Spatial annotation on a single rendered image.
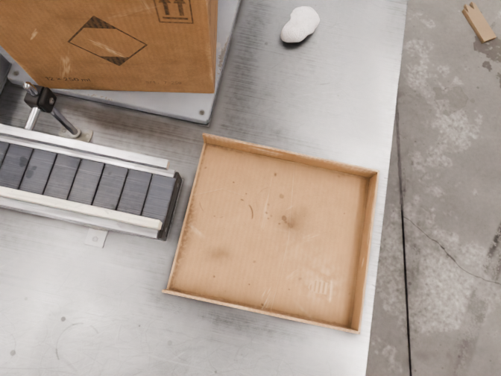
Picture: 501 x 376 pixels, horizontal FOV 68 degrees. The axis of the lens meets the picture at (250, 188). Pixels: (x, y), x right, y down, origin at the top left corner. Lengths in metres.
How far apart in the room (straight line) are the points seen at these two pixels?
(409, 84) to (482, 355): 1.12
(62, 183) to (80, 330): 0.23
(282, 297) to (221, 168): 0.24
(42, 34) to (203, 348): 0.50
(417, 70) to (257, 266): 1.46
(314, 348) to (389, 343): 0.95
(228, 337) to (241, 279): 0.09
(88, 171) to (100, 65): 0.16
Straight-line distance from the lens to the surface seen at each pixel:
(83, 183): 0.63
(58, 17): 0.57
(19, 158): 0.68
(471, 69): 2.04
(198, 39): 0.56
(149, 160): 0.52
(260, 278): 0.61
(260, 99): 0.70
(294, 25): 0.76
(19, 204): 0.66
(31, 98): 0.61
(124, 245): 0.64
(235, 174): 0.64
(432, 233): 1.66
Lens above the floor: 1.45
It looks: 75 degrees down
